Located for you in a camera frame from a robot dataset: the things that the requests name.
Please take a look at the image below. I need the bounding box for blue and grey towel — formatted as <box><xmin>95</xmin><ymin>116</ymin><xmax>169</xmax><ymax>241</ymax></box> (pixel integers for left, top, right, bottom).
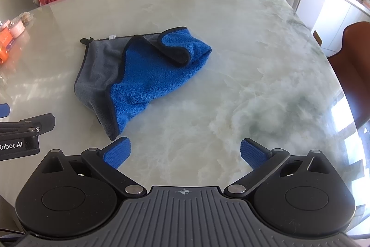
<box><xmin>74</xmin><ymin>26</ymin><xmax>212</xmax><ymax>141</ymax></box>

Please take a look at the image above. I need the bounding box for brown leather chair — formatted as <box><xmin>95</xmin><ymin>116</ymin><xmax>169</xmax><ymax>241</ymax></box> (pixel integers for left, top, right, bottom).
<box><xmin>327</xmin><ymin>22</ymin><xmax>370</xmax><ymax>132</ymax></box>

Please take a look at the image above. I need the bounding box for clear snack bag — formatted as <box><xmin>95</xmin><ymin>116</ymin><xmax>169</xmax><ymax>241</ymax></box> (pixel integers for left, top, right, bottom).
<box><xmin>16</xmin><ymin>12</ymin><xmax>33</xmax><ymax>25</ymax></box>

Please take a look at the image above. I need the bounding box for pink round jar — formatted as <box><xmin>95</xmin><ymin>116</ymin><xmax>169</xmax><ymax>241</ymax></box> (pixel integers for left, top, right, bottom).
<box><xmin>9</xmin><ymin>21</ymin><xmax>25</xmax><ymax>38</ymax></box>

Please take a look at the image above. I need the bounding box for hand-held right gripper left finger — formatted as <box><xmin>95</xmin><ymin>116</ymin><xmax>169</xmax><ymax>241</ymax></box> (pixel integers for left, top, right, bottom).
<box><xmin>37</xmin><ymin>136</ymin><xmax>146</xmax><ymax>197</ymax></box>

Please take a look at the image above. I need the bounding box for orange box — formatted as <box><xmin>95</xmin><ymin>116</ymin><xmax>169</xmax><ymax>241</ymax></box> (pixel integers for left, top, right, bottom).
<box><xmin>0</xmin><ymin>29</ymin><xmax>15</xmax><ymax>65</ymax></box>

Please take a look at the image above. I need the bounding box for white counter cabinet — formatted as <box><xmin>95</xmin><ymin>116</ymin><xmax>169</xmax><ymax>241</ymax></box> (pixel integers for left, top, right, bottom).
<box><xmin>314</xmin><ymin>0</ymin><xmax>370</xmax><ymax>58</ymax></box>

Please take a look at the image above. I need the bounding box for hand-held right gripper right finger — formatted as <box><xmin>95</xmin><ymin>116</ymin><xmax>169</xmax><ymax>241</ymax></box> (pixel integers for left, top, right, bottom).
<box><xmin>224</xmin><ymin>138</ymin><xmax>333</xmax><ymax>198</ymax></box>

